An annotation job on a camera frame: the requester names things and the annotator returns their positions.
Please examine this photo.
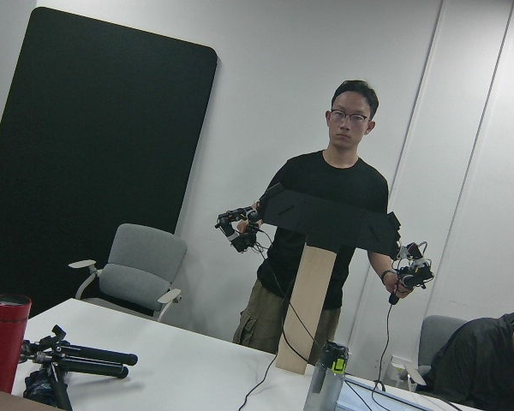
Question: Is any standing man in black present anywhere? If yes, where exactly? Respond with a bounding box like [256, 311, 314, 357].
[233, 80, 388, 354]

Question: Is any handheld teleoperation controller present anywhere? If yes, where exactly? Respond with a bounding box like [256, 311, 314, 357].
[389, 241, 433, 305]
[215, 205, 265, 253]

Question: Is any seated person in black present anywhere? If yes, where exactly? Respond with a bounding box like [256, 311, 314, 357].
[421, 313, 514, 410]

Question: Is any handheld teleoperation controller right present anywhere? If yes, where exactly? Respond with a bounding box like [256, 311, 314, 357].
[389, 241, 433, 305]

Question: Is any red thermos bottle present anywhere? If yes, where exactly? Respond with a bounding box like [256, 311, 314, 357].
[0, 294, 32, 394]

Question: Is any black acoustic panel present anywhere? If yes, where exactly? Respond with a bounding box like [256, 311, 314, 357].
[0, 7, 218, 314]

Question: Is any wooden stand with black top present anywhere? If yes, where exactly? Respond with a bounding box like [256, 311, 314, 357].
[261, 184, 400, 373]

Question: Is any clear grey water bottle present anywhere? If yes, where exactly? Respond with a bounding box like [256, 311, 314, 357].
[303, 342, 350, 411]

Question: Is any grey office chair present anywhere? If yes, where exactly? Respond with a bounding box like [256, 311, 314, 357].
[69, 223, 188, 323]

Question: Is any handheld teleoperation controller left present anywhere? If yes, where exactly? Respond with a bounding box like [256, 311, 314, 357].
[215, 205, 265, 253]

